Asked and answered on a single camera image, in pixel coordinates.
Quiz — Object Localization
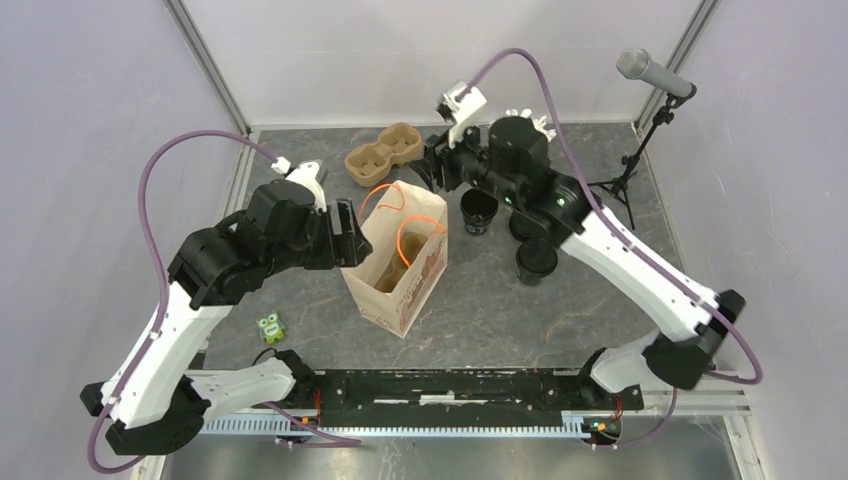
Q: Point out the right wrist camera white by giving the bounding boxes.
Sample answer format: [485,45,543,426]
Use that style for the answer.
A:
[436,81,487,149]

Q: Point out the white toothed cable rail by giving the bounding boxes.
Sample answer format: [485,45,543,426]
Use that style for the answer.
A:
[200,412,614,440]

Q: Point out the white wrapped straws bundle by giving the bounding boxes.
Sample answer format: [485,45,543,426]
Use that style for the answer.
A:
[504,108,557,142]

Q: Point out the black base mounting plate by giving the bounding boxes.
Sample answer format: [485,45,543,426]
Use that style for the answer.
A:
[280,368,644,428]

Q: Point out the small green toy box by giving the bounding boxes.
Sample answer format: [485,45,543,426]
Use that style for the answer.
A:
[256,312,286,345]

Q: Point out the brown paper bag orange handles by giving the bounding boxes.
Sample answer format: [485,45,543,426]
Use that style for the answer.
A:
[342,181,449,338]

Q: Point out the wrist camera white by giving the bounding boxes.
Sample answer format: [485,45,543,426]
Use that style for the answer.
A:
[271,156,327,213]
[436,81,487,149]

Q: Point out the black plastic cup lid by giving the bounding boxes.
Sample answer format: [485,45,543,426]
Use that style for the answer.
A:
[516,238,559,276]

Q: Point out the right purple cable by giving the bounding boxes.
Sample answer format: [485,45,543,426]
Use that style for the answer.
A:
[463,47,764,452]

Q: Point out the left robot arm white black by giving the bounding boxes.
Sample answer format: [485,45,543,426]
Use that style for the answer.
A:
[80,180,372,456]

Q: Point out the purple cable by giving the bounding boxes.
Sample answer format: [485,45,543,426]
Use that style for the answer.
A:
[463,47,764,452]
[87,129,362,476]

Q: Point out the grey microphone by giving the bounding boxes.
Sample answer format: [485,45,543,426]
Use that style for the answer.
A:
[616,49,697,99]

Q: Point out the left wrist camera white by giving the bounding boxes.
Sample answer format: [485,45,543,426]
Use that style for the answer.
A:
[271,156,327,213]

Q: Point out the black coffee cup white lettering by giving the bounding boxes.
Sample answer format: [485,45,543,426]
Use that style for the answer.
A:
[460,189,499,236]

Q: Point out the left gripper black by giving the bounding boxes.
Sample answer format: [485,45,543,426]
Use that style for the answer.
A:
[266,196,373,277]

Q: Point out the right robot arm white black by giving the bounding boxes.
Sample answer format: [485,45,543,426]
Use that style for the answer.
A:
[410,116,746,408]

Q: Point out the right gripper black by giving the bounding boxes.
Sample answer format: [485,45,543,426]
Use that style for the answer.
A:
[408,111,522,207]

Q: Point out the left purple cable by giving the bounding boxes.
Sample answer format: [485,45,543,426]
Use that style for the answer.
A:
[87,129,362,476]

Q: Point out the black microphone tripod stand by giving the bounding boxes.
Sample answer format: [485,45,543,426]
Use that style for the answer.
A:
[589,93,684,230]

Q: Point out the cardboard two-cup carrier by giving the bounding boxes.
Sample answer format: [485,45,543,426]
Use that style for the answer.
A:
[374,232,428,293]

